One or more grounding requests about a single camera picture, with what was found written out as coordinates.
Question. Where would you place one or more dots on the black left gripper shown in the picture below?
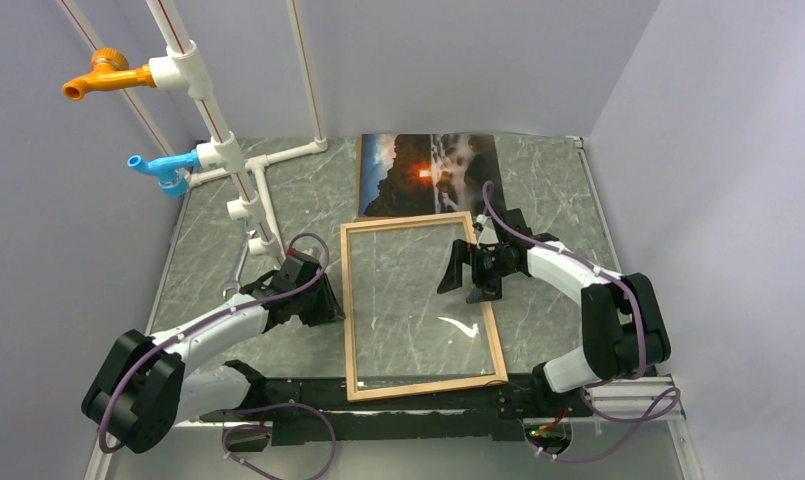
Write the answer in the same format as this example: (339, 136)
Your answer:
(329, 310)

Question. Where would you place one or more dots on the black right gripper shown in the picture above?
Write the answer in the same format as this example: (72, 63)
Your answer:
(483, 290)

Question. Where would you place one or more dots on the clear acrylic glass sheet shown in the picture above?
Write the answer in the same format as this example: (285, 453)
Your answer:
(405, 331)

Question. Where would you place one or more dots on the light wooden picture frame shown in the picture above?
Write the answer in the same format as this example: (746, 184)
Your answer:
(354, 393)

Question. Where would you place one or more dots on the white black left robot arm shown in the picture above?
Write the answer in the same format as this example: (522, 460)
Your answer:
(149, 383)

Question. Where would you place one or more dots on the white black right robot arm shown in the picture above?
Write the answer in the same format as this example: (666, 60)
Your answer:
(622, 328)

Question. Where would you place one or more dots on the sunset landscape photo print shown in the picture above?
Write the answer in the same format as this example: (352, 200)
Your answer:
(402, 175)

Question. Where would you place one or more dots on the silver metal wrench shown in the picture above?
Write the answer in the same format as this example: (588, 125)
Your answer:
(232, 284)

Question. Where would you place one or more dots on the blue plastic faucet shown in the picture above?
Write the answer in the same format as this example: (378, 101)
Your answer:
(166, 170)

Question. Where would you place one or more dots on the white PVC pipe stand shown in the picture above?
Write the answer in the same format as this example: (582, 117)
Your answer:
(183, 68)

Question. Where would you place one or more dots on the orange plastic faucet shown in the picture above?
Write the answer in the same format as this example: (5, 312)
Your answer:
(109, 71)

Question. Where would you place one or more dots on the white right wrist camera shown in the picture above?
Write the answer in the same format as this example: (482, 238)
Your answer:
(485, 230)

